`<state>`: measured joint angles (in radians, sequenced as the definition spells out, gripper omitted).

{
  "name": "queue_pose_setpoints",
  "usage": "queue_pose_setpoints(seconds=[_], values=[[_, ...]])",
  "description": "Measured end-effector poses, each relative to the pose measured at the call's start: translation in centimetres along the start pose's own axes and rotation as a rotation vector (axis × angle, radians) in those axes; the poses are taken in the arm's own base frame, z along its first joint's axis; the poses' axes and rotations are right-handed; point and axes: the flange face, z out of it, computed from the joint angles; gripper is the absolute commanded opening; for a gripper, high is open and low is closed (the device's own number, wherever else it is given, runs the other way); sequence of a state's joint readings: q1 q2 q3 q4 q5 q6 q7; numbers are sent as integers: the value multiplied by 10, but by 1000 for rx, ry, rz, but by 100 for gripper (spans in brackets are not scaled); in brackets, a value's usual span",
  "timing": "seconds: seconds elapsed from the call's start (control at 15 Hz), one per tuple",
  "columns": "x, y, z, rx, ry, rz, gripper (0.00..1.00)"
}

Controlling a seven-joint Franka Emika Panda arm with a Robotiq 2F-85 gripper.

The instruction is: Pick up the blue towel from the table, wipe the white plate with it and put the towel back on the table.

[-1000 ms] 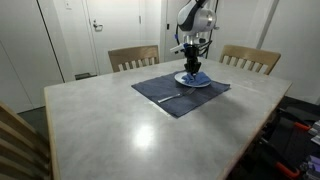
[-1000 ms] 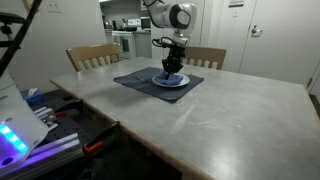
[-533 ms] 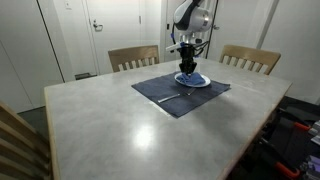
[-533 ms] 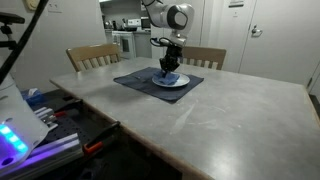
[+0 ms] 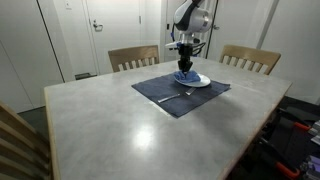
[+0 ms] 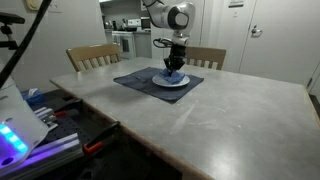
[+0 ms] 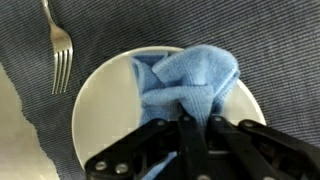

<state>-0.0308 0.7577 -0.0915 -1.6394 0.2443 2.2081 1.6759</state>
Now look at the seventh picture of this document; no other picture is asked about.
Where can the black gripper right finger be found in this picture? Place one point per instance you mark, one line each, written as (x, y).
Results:
(260, 153)

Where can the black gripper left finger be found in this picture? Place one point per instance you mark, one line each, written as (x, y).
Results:
(150, 150)

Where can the light blue towel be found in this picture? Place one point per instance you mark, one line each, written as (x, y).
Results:
(193, 73)

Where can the white round plate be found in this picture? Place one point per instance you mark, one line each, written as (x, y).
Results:
(106, 110)

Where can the dark blue placemat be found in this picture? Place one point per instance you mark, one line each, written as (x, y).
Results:
(233, 26)

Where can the silver metal fork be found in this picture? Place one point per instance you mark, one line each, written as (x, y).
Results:
(61, 43)

